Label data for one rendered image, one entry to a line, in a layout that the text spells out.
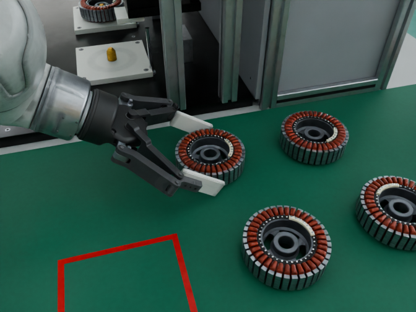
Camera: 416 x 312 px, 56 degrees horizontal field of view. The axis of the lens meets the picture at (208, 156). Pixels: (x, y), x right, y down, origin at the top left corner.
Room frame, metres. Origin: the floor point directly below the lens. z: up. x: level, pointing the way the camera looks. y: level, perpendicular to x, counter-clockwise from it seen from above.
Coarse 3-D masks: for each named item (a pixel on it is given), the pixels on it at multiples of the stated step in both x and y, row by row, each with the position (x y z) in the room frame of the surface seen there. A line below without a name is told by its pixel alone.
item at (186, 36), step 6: (186, 30) 0.81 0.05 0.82; (186, 36) 0.78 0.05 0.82; (186, 42) 0.76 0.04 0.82; (192, 42) 0.77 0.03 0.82; (186, 48) 0.76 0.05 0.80; (192, 48) 0.77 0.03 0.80; (186, 54) 0.76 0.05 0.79; (192, 54) 0.77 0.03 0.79; (186, 60) 0.76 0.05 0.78; (192, 60) 0.77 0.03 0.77
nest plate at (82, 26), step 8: (80, 16) 0.98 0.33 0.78; (80, 24) 0.93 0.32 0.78; (88, 24) 0.93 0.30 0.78; (96, 24) 0.93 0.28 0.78; (104, 24) 0.93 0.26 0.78; (112, 24) 0.93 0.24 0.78; (120, 24) 0.93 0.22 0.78; (128, 24) 0.93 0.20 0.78; (80, 32) 0.90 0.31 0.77; (88, 32) 0.91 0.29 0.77
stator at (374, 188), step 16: (384, 176) 0.41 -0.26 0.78; (368, 192) 0.37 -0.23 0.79; (384, 192) 0.38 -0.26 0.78; (400, 192) 0.38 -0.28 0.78; (368, 208) 0.34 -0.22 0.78; (384, 208) 0.36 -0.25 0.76; (400, 208) 0.36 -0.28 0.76; (368, 224) 0.33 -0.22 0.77; (384, 224) 0.32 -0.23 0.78; (400, 224) 0.31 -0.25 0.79; (384, 240) 0.31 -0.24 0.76; (400, 240) 0.30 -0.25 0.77
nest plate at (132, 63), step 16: (80, 48) 0.81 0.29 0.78; (96, 48) 0.81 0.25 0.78; (128, 48) 0.81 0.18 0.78; (144, 48) 0.81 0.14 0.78; (80, 64) 0.74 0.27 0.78; (96, 64) 0.74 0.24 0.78; (112, 64) 0.74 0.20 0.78; (128, 64) 0.74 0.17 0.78; (144, 64) 0.74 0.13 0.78; (96, 80) 0.68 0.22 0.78; (112, 80) 0.68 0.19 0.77
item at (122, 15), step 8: (128, 0) 0.74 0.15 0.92; (136, 0) 0.74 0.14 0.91; (144, 0) 0.75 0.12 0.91; (152, 0) 0.75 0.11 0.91; (184, 0) 0.79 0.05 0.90; (120, 8) 0.79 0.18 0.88; (128, 8) 0.74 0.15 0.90; (136, 8) 0.74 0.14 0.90; (144, 8) 0.75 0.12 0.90; (152, 8) 0.75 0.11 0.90; (184, 8) 0.77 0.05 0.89; (192, 8) 0.77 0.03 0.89; (200, 8) 0.78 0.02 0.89; (120, 16) 0.75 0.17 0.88; (128, 16) 0.74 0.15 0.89; (136, 16) 0.74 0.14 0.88; (144, 16) 0.75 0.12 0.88
